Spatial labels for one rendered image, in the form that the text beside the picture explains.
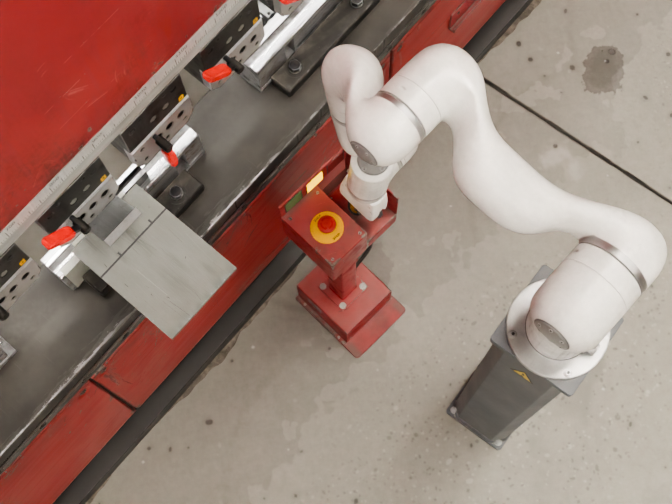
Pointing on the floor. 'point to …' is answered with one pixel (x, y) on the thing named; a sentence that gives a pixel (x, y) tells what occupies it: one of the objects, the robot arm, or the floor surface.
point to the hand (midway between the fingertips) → (361, 205)
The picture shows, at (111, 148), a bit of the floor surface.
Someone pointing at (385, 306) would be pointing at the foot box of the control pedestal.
